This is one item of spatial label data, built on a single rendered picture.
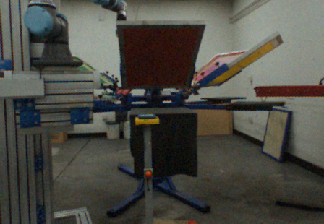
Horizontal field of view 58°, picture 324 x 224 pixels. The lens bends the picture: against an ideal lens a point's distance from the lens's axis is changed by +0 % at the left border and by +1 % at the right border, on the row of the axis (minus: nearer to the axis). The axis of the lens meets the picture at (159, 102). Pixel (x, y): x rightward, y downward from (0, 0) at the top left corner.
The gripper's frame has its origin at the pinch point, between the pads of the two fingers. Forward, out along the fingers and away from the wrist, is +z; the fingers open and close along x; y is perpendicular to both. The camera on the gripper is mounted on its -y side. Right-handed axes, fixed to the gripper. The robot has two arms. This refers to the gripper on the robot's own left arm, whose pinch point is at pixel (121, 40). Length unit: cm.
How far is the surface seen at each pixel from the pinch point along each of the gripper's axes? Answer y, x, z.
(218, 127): -427, 188, -113
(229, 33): -329, 220, -299
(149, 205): -6, 15, 113
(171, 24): 22.5, 33.3, 6.0
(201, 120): -421, 151, -130
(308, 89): -32, 148, 26
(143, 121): 23, 13, 75
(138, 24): 22.6, 12.1, 6.0
